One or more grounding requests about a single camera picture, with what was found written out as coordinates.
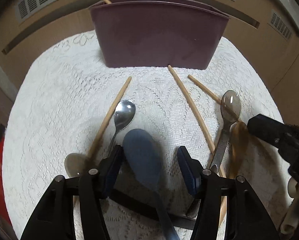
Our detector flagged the translucent grey plastic spoon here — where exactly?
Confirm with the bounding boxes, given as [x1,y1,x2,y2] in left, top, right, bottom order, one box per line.
[64,153,88,178]

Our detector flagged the brown wooden spoon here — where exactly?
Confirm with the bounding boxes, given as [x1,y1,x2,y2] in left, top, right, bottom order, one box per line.
[229,121,249,179]

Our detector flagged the blue plastic rice spoon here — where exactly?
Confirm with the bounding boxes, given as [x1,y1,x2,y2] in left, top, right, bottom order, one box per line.
[123,128,179,239]

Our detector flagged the large steel spoon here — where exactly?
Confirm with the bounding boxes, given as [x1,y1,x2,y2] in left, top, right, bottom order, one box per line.
[207,90,241,174]

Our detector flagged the small ball-end metal spoon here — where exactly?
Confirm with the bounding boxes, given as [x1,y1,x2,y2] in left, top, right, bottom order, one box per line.
[107,100,136,157]

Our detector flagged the cardboard tube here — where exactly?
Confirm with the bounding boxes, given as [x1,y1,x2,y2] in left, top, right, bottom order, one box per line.
[280,177,299,235]

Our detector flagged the white lace tablecloth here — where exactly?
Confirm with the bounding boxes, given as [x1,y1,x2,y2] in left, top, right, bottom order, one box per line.
[1,29,293,240]

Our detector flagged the small grey vent grille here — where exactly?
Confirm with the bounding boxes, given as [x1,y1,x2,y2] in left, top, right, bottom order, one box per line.
[267,9,293,41]

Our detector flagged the purple plastic utensil holder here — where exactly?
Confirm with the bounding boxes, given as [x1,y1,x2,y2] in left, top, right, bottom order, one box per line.
[89,0,229,70]

